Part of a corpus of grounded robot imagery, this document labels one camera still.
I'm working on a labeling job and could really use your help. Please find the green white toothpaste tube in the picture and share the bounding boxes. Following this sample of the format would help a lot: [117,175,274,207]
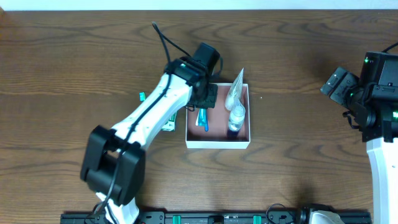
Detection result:
[195,109,208,127]

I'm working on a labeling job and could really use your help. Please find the white cream tube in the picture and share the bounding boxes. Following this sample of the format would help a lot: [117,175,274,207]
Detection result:
[224,68,244,111]

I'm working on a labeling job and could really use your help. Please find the clear bottle with dark base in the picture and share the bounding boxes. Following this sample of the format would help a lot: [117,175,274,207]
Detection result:
[227,105,246,139]

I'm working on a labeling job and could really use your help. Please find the green white toothbrush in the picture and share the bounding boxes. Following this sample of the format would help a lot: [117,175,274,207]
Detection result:
[139,92,146,101]

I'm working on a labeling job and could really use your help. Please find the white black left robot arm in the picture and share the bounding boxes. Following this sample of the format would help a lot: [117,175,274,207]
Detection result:
[80,56,223,223]

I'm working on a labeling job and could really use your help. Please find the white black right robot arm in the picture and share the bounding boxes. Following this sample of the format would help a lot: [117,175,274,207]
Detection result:
[320,51,397,223]

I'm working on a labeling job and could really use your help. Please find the white box with pink interior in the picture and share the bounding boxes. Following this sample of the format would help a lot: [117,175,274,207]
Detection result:
[185,83,251,149]

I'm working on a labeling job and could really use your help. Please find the green Dettol soap box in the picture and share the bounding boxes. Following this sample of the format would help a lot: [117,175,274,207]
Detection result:
[161,112,177,132]

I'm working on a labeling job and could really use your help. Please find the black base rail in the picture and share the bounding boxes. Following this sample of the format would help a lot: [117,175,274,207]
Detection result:
[60,210,372,224]

